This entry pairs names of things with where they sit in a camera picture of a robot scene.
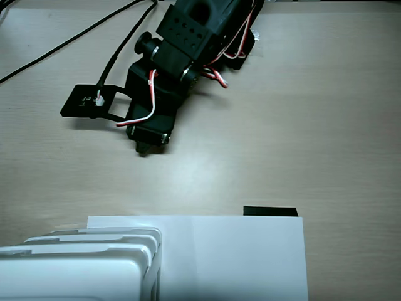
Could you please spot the small white tape piece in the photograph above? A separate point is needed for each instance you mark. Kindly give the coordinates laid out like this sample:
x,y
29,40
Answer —
x,y
257,35

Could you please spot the white paper sheet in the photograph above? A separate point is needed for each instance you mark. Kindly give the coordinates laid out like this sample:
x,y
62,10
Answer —
x,y
235,260

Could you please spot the white plastic drawer cabinet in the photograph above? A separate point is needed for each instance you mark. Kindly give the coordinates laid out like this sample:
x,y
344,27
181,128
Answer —
x,y
69,282

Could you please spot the small black block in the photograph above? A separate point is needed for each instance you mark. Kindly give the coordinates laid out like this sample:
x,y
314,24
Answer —
x,y
269,211

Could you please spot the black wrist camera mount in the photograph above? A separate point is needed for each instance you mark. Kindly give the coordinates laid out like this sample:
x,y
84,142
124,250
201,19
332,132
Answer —
x,y
78,102

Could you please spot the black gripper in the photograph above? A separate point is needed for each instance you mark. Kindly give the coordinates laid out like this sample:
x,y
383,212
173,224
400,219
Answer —
x,y
150,128

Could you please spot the grey plastic drawer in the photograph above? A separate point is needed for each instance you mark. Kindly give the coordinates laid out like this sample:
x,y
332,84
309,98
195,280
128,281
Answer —
x,y
103,241
78,254
125,231

